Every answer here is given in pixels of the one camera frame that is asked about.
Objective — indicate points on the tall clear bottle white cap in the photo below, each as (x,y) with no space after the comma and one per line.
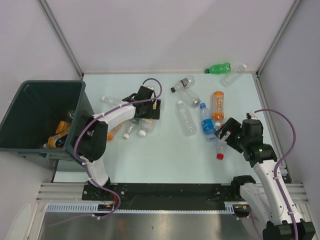
(185,119)

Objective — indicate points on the clear bottle black cap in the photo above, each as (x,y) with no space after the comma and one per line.
(183,84)

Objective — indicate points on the clear Nongfu bottle red label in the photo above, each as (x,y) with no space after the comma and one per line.
(220,144)

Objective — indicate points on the green bottle at back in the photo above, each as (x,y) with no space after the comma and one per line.
(217,69)

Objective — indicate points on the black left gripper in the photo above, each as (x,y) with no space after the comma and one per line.
(154,113)

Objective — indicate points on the clear bottle silver cap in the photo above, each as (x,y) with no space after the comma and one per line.
(189,97)

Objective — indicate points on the dark green plastic bin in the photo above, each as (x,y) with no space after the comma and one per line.
(34,115)

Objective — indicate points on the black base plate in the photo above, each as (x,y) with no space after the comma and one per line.
(174,196)

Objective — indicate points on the clear bottle blue label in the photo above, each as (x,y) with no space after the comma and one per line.
(207,123)

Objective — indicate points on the orange juice bottle gold cap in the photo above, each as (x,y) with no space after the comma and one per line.
(62,126)

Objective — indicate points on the clear bottle white cap back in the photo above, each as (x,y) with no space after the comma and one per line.
(234,75)

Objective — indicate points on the clear bottle dark green label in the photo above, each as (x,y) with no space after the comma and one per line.
(130,126)

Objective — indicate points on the yellow tea bottle blue label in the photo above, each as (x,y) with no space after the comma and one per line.
(55,142)

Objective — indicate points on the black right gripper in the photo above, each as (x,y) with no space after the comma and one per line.
(231,124)

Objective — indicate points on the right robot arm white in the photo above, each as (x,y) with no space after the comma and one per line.
(274,207)

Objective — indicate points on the orange label bottle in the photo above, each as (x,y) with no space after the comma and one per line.
(111,133)
(217,106)

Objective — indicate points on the white cable duct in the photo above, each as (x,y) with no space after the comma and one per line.
(80,207)

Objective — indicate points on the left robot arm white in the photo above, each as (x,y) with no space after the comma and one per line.
(90,136)

